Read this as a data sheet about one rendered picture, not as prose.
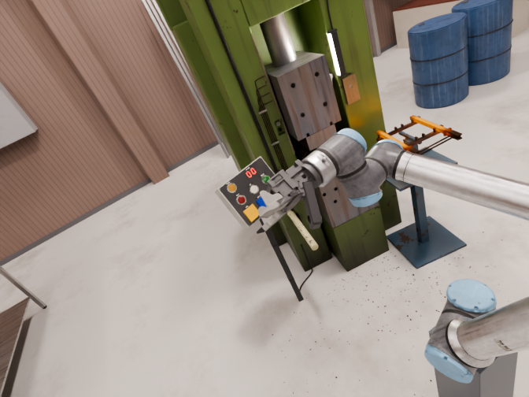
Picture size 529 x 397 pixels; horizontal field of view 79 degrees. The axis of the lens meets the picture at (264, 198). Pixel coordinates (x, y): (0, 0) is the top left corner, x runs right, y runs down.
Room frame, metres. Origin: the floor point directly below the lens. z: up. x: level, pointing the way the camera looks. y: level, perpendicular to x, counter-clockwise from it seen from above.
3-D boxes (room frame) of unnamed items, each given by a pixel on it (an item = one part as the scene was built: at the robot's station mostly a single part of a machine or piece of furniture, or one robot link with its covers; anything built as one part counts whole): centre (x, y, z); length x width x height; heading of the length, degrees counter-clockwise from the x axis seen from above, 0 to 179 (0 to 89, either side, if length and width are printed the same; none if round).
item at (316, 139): (2.00, -0.47, 1.12); 0.42 x 0.20 x 0.10; 4
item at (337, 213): (2.01, -0.52, 0.69); 0.56 x 0.38 x 0.45; 4
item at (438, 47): (3.77, -3.00, 0.47); 1.29 x 0.79 x 0.95; 112
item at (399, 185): (1.68, -0.98, 0.69); 0.40 x 0.30 x 0.02; 91
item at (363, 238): (2.01, -0.52, 0.23); 0.56 x 0.38 x 0.47; 4
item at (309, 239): (1.68, -0.14, 0.62); 0.44 x 0.05 x 0.05; 4
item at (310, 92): (2.00, -0.51, 1.37); 0.42 x 0.39 x 0.40; 4
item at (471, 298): (0.65, -0.52, 0.79); 0.17 x 0.15 x 0.18; 124
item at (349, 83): (1.94, -0.79, 1.27); 0.09 x 0.02 x 0.17; 94
